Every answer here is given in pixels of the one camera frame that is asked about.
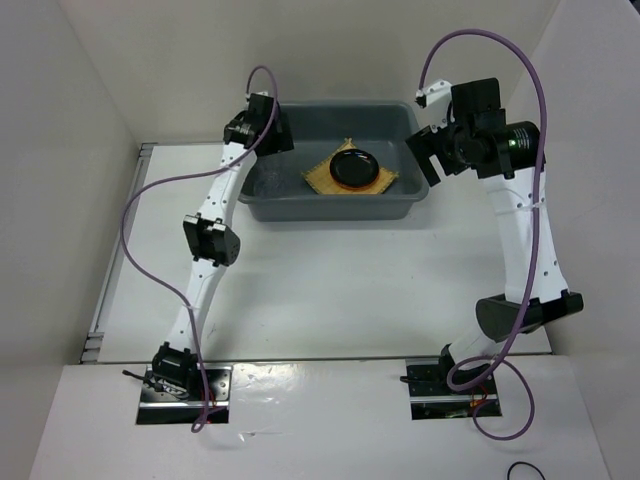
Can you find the grey plastic bin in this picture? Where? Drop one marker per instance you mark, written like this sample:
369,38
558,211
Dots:
318,129

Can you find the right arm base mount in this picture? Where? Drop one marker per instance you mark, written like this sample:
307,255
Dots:
431,399

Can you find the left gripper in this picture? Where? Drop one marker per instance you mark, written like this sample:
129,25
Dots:
282,141

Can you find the woven bamboo mat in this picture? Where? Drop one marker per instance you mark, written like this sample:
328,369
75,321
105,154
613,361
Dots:
320,180

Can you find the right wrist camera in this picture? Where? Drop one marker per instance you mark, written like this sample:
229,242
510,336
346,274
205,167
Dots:
435,99

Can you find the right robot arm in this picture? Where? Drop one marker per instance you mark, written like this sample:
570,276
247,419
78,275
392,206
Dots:
474,134

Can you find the orange plate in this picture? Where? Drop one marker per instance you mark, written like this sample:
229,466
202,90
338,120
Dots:
353,188

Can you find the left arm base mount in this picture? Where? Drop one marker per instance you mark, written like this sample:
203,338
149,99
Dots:
161,403

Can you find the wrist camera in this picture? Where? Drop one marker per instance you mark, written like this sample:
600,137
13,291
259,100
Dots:
435,99
249,95

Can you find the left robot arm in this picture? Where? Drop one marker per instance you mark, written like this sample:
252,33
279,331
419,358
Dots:
259,130

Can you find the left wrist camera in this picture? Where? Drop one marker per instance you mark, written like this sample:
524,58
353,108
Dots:
249,95

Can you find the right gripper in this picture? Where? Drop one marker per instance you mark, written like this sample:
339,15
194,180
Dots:
427,143

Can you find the black plate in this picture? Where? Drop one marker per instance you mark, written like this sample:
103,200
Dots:
354,167

